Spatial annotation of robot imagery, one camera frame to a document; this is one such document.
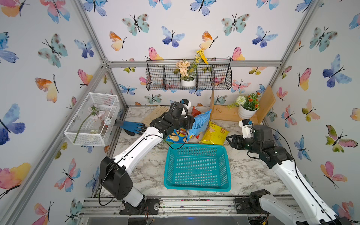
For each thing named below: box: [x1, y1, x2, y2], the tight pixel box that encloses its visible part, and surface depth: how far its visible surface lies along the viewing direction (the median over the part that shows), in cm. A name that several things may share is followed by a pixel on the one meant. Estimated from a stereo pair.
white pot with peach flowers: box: [173, 49, 209, 87], surface depth 86 cm
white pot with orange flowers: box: [226, 91, 262, 120], surface depth 96 cm
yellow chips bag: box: [198, 120, 230, 146], surface depth 97 cm
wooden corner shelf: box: [209, 85, 277, 126], surface depth 106 cm
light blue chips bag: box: [187, 109, 212, 143], surface depth 82 cm
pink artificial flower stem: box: [72, 104, 106, 145], surface depth 75 cm
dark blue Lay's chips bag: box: [165, 127, 189, 144], surface depth 94 cm
